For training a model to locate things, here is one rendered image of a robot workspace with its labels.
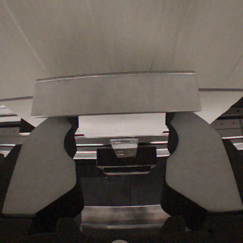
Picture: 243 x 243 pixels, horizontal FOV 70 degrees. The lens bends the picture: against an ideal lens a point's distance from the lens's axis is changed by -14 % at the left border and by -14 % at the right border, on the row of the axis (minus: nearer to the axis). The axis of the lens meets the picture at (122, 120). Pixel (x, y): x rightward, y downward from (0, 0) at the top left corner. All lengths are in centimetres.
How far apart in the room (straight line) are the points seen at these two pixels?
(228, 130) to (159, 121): 35
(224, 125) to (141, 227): 37
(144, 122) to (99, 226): 12
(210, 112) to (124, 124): 8
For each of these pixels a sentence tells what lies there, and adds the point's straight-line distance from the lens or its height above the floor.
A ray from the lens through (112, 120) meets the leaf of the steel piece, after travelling 17.
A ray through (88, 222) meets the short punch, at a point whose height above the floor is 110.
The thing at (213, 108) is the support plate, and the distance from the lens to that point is 17.
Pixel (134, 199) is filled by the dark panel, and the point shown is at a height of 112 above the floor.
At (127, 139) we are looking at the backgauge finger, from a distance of 24.
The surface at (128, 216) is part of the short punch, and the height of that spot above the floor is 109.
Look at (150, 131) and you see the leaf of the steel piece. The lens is 21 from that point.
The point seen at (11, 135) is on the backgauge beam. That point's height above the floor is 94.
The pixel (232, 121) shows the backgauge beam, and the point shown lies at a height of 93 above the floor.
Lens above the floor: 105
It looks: 18 degrees down
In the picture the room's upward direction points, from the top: 178 degrees clockwise
